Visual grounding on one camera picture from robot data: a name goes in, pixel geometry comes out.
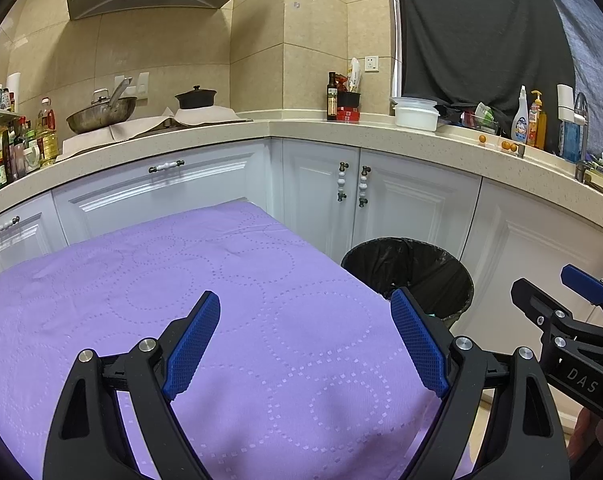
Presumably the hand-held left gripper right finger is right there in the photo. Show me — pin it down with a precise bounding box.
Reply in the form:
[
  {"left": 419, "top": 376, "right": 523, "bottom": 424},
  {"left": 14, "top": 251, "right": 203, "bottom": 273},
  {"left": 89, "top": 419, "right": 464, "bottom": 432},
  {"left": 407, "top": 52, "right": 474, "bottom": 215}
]
[{"left": 390, "top": 287, "right": 572, "bottom": 480}]

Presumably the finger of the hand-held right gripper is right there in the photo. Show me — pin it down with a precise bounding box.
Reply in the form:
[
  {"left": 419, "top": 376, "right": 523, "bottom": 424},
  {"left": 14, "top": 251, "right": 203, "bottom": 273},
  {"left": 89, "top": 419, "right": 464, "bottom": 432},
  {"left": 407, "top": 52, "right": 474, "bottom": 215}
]
[
  {"left": 560, "top": 264, "right": 603, "bottom": 311},
  {"left": 510, "top": 277, "right": 603, "bottom": 346}
]

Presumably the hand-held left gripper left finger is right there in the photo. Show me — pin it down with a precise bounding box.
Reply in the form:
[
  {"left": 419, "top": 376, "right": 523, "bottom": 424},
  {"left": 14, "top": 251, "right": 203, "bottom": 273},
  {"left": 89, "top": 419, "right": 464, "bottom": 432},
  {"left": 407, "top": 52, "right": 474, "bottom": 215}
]
[{"left": 42, "top": 290, "right": 222, "bottom": 480}]

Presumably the black lined trash bin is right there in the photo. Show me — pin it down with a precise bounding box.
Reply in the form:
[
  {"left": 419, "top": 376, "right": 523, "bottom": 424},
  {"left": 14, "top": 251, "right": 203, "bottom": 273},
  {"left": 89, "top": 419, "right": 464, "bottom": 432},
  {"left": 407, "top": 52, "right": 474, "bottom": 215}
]
[{"left": 340, "top": 237, "right": 475, "bottom": 331}]

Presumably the person's right hand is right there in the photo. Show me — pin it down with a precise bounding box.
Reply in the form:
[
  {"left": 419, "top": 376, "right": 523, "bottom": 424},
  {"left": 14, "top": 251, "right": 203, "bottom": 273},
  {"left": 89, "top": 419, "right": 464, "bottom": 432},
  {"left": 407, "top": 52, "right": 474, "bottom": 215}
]
[{"left": 567, "top": 405, "right": 603, "bottom": 466}]

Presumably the purple tablecloth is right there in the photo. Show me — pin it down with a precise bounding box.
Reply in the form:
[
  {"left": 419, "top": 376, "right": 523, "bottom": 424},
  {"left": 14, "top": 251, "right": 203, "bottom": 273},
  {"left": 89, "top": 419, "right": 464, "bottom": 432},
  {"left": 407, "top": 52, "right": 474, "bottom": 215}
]
[{"left": 0, "top": 200, "right": 477, "bottom": 480}]

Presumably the steel faucet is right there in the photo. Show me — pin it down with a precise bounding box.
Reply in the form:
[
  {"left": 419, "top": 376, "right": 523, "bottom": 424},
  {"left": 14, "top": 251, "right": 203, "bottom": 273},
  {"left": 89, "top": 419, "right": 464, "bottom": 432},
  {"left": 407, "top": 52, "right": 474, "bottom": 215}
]
[{"left": 574, "top": 92, "right": 589, "bottom": 181}]

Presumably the blue container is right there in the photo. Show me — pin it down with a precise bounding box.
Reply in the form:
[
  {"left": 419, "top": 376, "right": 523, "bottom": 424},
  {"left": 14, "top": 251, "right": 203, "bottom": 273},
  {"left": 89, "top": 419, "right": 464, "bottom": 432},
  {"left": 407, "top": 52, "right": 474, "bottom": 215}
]
[{"left": 560, "top": 121, "right": 582, "bottom": 163}]

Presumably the orange dish soap bottle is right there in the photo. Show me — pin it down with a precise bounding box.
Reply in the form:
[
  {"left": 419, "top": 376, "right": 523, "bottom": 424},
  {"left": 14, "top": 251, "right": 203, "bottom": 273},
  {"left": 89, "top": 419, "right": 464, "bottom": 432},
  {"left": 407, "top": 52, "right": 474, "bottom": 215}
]
[{"left": 529, "top": 90, "right": 547, "bottom": 150}]

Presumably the white spray bottle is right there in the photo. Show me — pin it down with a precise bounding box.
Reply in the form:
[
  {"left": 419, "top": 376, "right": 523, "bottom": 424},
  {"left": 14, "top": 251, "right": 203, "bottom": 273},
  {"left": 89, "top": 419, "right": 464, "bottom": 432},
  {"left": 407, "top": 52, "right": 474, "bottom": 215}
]
[{"left": 511, "top": 85, "right": 532, "bottom": 143}]

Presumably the white water purifier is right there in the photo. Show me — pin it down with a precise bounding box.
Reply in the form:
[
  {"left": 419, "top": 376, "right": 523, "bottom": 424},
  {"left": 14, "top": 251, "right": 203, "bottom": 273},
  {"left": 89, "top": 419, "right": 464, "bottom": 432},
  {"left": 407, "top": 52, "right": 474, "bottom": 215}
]
[{"left": 556, "top": 84, "right": 589, "bottom": 125}]

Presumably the green white packet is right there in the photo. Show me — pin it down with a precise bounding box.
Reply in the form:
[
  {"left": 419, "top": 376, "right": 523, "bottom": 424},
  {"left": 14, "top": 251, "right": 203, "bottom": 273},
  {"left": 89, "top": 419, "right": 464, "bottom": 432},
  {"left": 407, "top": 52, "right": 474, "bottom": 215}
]
[{"left": 474, "top": 102, "right": 499, "bottom": 133}]

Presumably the white plastic container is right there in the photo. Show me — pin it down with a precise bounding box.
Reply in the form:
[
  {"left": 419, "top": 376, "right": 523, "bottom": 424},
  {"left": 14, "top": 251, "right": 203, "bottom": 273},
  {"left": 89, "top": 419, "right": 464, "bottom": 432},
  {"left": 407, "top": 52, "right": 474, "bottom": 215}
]
[
  {"left": 391, "top": 96, "right": 438, "bottom": 110},
  {"left": 394, "top": 105, "right": 439, "bottom": 132}
]

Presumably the beige stone countertop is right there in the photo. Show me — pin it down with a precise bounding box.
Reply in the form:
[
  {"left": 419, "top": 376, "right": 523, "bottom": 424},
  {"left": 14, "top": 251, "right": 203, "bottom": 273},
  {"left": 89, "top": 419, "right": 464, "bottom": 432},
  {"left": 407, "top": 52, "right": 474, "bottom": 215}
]
[{"left": 0, "top": 117, "right": 603, "bottom": 241}]

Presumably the grey blue cloth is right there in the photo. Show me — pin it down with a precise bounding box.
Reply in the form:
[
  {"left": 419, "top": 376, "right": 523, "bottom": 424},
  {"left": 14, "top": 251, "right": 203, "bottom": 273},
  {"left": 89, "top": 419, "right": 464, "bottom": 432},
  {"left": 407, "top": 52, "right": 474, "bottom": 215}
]
[{"left": 536, "top": 0, "right": 603, "bottom": 161}]

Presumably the black lidded pot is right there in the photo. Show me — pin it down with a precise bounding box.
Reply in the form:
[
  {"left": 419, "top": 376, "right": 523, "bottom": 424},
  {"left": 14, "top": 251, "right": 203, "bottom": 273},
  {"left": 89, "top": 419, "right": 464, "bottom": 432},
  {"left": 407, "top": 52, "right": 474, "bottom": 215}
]
[{"left": 174, "top": 85, "right": 218, "bottom": 111}]

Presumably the steel wok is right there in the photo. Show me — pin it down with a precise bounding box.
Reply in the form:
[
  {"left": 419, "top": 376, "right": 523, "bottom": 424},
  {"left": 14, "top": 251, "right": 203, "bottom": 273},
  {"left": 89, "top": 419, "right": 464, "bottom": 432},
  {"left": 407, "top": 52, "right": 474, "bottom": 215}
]
[{"left": 66, "top": 77, "right": 138, "bottom": 135}]

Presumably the large yellow oil bottle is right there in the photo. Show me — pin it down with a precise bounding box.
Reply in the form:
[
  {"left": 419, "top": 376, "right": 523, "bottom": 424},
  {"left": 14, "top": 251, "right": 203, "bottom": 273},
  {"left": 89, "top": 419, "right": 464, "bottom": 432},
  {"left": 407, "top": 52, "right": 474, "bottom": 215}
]
[{"left": 35, "top": 97, "right": 58, "bottom": 167}]

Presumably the dark olive oil bottle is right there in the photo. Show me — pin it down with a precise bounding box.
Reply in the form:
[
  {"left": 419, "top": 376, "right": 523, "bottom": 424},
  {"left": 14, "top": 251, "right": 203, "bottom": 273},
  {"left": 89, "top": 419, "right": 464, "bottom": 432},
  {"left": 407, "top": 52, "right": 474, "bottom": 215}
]
[{"left": 326, "top": 71, "right": 339, "bottom": 122}]

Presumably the cluster of condiment bottles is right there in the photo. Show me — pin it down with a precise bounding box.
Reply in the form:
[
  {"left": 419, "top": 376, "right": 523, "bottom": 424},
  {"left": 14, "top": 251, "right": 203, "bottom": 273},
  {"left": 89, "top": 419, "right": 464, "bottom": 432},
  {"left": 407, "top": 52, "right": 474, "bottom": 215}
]
[{"left": 0, "top": 72, "right": 37, "bottom": 198}]

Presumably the black cloth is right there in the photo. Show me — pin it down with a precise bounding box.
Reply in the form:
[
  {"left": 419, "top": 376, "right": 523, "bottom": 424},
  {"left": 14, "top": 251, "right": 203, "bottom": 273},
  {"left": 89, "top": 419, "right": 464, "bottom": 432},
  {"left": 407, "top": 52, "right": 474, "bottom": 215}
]
[{"left": 399, "top": 0, "right": 577, "bottom": 121}]

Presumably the white paper towel roll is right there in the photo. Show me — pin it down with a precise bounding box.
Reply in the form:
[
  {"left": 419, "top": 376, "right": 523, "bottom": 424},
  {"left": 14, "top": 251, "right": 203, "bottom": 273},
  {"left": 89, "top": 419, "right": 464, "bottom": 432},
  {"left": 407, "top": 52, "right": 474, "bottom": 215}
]
[{"left": 6, "top": 72, "right": 22, "bottom": 111}]

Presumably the white double wall socket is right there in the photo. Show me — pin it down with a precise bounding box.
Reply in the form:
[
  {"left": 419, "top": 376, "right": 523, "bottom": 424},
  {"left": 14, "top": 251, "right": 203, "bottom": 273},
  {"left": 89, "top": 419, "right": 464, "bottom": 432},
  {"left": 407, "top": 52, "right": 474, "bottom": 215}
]
[{"left": 114, "top": 72, "right": 149, "bottom": 98}]

